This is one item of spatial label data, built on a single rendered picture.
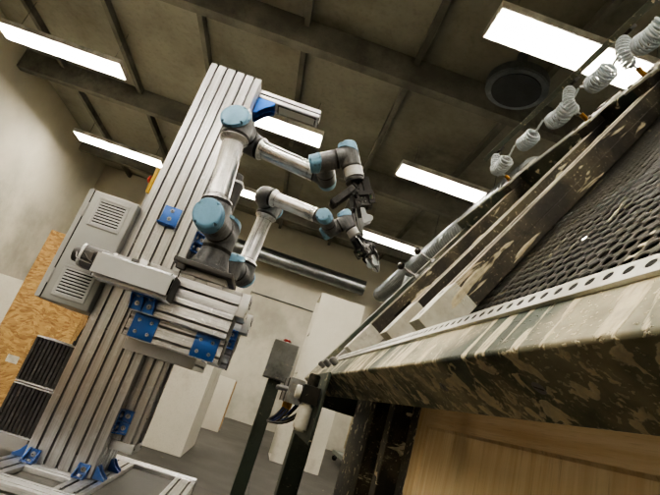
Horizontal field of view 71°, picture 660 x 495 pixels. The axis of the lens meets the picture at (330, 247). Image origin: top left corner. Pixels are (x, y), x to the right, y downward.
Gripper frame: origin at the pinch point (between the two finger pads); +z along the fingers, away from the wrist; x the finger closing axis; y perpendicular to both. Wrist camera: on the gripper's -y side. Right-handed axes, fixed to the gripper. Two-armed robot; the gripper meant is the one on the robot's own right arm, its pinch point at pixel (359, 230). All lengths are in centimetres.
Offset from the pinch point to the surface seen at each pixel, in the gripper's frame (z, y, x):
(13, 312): -26, -187, 159
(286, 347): 31, -28, 67
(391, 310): 29.1, 9.2, 13.1
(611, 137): 2, 56, -59
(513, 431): 64, 2, -69
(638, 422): 57, -11, -116
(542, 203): 18, 30, -59
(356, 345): 39.3, -6.8, 12.7
